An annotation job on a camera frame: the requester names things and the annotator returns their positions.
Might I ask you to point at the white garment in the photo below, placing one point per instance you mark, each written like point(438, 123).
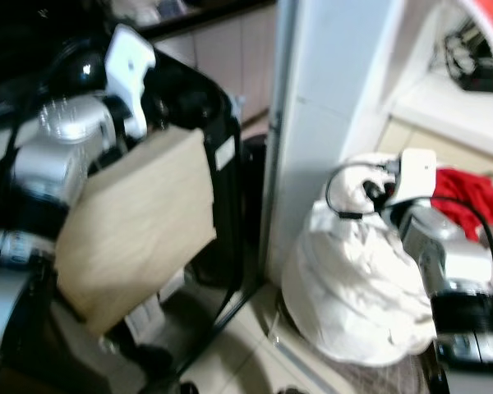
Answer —
point(345, 287)

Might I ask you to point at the red cloth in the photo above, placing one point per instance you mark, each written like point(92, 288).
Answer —
point(468, 193)

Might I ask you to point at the beige fabric hamper panel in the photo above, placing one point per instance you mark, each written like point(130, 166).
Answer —
point(140, 230)

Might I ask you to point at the white pillar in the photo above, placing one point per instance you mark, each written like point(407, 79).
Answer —
point(337, 98)

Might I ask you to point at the grey patterned floor mat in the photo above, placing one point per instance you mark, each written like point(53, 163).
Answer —
point(353, 379)

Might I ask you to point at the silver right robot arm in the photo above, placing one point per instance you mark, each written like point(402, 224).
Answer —
point(435, 246)

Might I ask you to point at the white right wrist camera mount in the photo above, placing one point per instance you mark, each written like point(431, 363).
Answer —
point(417, 172)

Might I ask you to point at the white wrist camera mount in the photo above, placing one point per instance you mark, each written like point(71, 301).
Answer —
point(127, 66)
point(417, 172)

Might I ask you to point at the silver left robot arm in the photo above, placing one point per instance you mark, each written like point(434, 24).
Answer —
point(53, 168)

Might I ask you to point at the red and white item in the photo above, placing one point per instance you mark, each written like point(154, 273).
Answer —
point(485, 20)

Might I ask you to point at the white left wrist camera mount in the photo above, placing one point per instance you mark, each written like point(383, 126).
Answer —
point(127, 66)

